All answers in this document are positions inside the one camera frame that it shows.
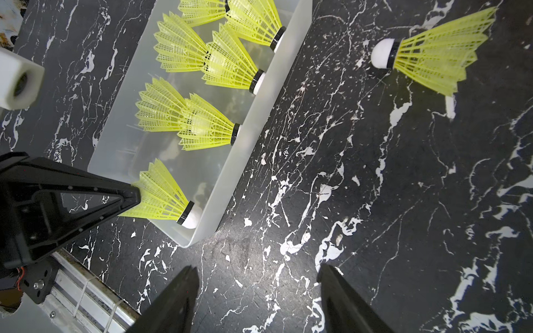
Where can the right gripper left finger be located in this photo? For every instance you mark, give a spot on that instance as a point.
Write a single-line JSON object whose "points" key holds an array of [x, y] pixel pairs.
{"points": [[173, 310]]}

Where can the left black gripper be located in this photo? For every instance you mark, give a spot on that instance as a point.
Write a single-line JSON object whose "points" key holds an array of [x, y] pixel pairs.
{"points": [[45, 205]]}

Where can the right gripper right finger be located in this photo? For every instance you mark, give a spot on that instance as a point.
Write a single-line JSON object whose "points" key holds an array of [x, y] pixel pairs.
{"points": [[344, 309]]}

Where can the green shuttlecock five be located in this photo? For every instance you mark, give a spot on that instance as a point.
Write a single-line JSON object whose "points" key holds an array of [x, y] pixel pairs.
{"points": [[163, 199]]}

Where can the green shuttlecock three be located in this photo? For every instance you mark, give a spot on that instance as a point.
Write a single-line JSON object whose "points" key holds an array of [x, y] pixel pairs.
{"points": [[160, 108]]}

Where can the green shuttlecock eight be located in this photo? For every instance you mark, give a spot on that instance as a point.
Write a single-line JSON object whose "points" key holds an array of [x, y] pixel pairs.
{"points": [[205, 126]]}

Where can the clear plastic storage box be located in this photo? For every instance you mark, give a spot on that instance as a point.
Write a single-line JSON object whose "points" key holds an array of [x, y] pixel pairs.
{"points": [[209, 176]]}

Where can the green shuttlecock six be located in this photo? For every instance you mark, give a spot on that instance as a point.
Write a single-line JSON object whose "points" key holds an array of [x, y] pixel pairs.
{"points": [[179, 47]]}

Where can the green shuttlecock seven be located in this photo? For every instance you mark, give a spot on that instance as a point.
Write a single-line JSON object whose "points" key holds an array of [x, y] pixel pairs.
{"points": [[228, 63]]}

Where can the green shuttlecock two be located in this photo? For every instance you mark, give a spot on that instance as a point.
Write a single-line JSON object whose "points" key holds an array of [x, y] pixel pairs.
{"points": [[200, 12]]}

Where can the green shuttlecock four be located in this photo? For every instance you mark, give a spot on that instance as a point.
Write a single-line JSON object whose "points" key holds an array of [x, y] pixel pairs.
{"points": [[437, 58]]}

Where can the green shuttlecock one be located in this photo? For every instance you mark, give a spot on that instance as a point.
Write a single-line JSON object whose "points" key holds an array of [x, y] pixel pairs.
{"points": [[256, 21]]}

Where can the aluminium front rail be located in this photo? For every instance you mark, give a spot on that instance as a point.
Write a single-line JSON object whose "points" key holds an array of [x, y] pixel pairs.
{"points": [[80, 302]]}

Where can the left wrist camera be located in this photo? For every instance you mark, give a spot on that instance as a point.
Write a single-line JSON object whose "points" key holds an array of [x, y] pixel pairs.
{"points": [[21, 80]]}

